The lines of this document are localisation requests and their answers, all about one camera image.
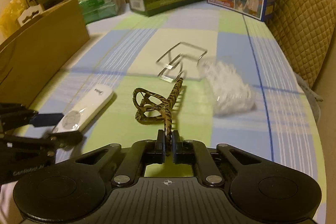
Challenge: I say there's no white remote control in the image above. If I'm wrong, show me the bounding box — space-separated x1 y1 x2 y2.
52 84 114 134

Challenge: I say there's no beige quilted chair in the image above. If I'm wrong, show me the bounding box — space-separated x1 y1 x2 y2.
266 0 335 87

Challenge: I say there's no leopard print hair clip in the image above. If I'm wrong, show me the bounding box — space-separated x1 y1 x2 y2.
132 77 183 151

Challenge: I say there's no checked tablecloth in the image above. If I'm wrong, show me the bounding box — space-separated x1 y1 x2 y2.
0 0 328 224

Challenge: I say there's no grey cloth on chair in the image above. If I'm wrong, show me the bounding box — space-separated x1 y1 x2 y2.
294 73 323 124

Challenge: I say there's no silver wire rack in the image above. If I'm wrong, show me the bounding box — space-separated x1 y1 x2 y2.
155 42 208 83

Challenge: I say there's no brown cardboard box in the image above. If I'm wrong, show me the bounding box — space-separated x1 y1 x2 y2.
1 0 89 106

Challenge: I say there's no green tissue pack stack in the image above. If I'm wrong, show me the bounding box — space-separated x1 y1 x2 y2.
78 0 120 24

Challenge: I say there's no clear box of floss picks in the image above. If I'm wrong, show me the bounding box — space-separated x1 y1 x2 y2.
197 56 256 117

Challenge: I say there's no yellow plastic bag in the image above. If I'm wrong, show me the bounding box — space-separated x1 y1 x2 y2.
0 0 28 39

